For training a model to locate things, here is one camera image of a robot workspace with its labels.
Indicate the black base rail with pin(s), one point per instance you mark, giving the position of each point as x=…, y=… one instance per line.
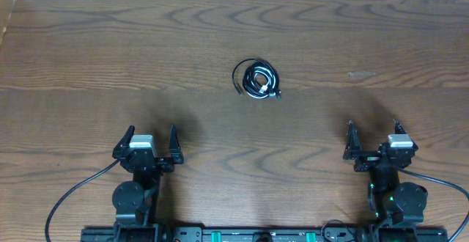
x=198, y=234

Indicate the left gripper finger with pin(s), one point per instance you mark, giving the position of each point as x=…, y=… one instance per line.
x=174, y=147
x=122, y=149

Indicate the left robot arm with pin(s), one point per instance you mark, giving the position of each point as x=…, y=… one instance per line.
x=135, y=200

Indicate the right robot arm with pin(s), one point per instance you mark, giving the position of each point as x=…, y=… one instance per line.
x=395, y=203

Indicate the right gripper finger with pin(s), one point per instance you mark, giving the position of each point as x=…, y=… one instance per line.
x=353, y=146
x=398, y=128

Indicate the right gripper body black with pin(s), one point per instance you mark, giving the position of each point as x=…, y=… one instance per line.
x=368, y=163

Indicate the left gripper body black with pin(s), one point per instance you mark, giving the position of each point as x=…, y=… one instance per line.
x=165, y=167

